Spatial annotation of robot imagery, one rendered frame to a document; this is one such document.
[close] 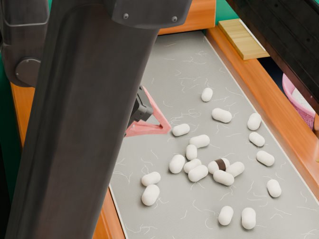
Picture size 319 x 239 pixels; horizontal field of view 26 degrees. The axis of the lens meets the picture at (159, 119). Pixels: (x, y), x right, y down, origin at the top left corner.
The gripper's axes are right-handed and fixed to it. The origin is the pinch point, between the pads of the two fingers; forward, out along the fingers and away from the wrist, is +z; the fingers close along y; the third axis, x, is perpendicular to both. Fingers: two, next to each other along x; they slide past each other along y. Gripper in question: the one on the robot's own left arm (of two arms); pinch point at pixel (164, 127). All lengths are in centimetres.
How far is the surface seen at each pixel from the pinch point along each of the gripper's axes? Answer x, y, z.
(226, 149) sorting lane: 0.5, 5.8, 16.9
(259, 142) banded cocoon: -4.0, 4.5, 20.2
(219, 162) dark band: 0.9, 0.2, 12.9
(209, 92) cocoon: -2.0, 20.6, 17.7
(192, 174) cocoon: 4.4, -0.9, 9.4
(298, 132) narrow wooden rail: -9.1, 3.7, 24.4
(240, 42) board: -10.4, 33.3, 25.0
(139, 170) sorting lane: 10.3, 4.4, 5.1
